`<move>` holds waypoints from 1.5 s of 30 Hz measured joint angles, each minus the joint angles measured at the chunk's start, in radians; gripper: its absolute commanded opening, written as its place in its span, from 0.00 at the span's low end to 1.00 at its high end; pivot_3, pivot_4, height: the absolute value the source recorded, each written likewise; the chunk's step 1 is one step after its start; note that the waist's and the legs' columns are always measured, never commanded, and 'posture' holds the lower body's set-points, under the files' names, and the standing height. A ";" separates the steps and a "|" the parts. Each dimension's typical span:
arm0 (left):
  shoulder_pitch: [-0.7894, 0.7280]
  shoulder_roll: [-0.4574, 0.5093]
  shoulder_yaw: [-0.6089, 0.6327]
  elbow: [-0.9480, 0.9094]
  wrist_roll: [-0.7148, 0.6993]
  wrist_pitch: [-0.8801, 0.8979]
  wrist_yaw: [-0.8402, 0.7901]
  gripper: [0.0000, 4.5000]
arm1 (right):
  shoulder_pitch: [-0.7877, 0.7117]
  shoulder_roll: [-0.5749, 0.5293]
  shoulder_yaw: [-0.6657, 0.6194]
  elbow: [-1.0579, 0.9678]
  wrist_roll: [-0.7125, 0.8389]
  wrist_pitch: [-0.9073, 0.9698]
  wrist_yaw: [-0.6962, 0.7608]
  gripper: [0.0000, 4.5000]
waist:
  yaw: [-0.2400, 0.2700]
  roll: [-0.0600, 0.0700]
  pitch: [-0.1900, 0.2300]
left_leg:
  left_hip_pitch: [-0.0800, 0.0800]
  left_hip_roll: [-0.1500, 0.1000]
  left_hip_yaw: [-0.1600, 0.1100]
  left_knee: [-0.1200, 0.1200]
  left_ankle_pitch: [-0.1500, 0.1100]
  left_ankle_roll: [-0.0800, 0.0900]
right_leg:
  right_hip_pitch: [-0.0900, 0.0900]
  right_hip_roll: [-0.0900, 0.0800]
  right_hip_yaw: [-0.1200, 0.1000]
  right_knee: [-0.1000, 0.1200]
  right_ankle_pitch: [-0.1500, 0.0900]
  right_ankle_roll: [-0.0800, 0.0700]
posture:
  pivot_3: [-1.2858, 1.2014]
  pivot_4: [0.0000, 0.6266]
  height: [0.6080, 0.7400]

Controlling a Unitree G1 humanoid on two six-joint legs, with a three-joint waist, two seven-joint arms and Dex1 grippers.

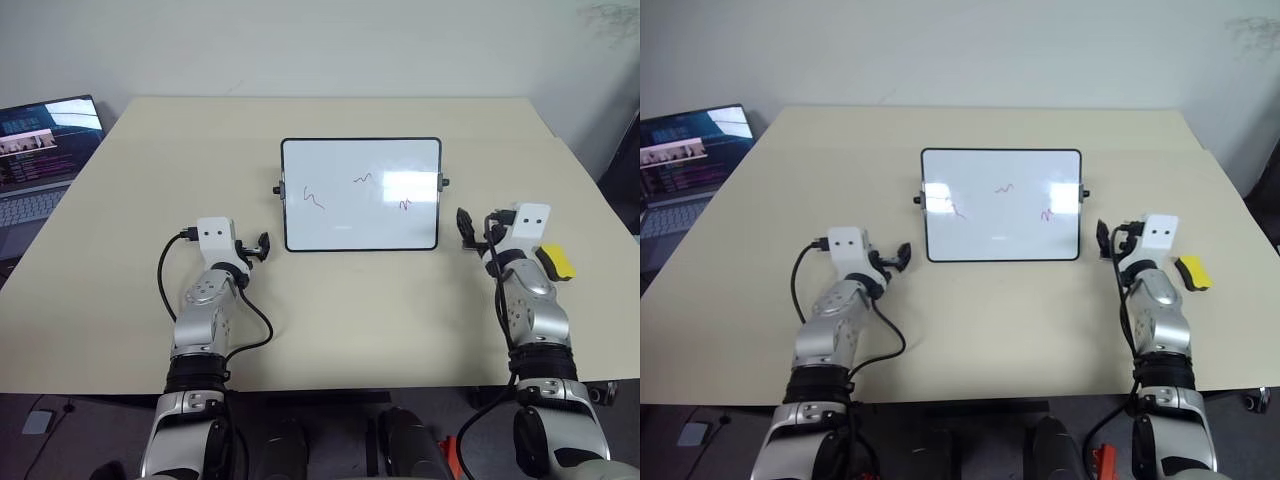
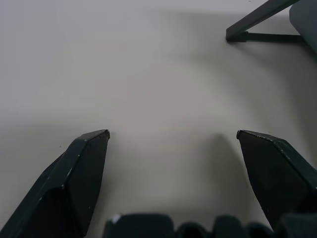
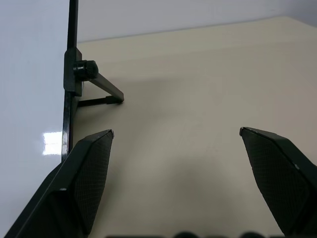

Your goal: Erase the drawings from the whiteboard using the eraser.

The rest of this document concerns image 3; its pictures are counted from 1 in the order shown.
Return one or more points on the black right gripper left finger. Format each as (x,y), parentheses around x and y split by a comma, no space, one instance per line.
(74,188)

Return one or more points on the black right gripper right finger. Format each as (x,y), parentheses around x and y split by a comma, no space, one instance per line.
(280,178)

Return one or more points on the black folding board stand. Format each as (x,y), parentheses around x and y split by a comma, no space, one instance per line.
(85,74)

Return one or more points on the white board with black frame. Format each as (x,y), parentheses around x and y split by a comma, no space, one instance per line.
(29,81)

